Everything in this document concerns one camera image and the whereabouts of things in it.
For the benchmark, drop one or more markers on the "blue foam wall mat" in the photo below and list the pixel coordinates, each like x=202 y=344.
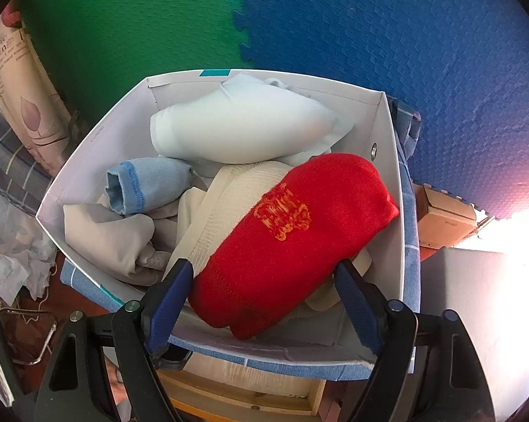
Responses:
x=462 y=64

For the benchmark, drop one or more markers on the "beige leaf-pattern curtain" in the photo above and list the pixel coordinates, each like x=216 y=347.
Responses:
x=34 y=109

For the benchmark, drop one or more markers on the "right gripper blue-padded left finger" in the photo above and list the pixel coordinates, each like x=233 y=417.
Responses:
x=76 y=384

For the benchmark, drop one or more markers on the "wooden drawer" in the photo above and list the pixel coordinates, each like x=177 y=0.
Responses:
x=212 y=389

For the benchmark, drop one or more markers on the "white floral bedsheet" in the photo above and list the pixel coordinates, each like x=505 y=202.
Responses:
x=27 y=254

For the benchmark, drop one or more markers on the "red knitted underwear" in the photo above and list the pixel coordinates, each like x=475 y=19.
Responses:
x=322 y=212

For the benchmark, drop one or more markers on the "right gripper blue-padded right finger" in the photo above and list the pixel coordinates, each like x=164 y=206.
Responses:
x=452 y=387

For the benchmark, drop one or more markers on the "cream knitted garment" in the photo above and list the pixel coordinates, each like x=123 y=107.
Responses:
x=232 y=194

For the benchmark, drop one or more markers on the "brown cardboard box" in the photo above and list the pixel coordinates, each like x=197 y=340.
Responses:
x=443 y=221

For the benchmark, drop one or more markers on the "green foam wall mat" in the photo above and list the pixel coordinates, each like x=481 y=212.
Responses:
x=96 y=50

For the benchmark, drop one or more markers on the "light blue rolled garment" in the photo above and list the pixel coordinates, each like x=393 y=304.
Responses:
x=146 y=184

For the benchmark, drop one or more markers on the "pale white rolled garment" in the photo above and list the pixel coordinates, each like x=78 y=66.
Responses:
x=248 y=120

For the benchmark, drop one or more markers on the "grey plaid blanket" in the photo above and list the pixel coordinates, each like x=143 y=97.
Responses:
x=23 y=181

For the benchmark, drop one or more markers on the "beige folded garment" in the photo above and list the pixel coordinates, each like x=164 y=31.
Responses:
x=134 y=249

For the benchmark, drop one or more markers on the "chrome wire rack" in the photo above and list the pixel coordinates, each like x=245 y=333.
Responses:
x=28 y=334

